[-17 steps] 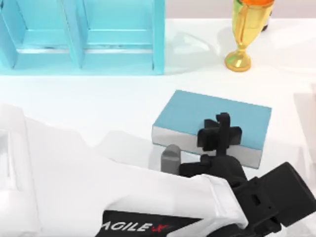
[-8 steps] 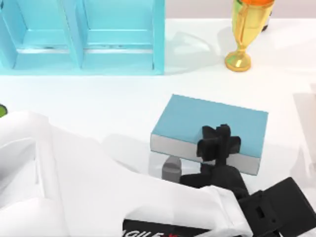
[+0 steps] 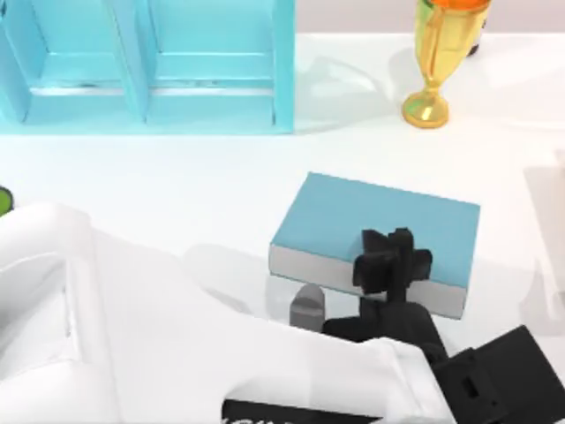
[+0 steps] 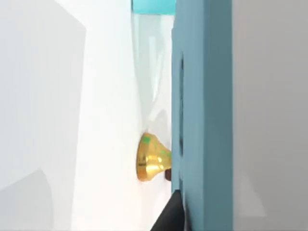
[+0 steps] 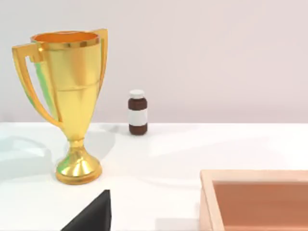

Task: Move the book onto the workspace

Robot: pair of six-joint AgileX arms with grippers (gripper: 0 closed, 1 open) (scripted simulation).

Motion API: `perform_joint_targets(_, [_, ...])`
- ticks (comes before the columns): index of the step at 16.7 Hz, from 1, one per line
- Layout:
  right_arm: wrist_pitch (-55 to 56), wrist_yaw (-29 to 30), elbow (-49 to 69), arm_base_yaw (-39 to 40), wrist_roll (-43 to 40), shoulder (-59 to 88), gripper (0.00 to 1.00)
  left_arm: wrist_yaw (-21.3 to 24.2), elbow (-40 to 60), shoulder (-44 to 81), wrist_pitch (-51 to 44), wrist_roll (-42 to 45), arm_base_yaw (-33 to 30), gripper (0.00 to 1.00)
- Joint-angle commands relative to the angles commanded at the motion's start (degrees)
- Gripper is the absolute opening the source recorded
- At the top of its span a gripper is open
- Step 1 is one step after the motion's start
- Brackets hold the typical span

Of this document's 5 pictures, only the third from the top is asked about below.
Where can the blue book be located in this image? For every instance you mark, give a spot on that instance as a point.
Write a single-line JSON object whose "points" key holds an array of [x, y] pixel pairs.
{"points": [[397, 207]]}

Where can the gold trophy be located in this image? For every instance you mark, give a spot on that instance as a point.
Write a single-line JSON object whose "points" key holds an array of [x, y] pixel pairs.
{"points": [[443, 48]]}

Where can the light blue rack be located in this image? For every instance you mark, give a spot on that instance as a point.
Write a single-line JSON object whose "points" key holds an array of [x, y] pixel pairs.
{"points": [[212, 110]]}

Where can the green round object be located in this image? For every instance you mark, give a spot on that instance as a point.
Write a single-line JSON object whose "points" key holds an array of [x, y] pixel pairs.
{"points": [[5, 201]]}

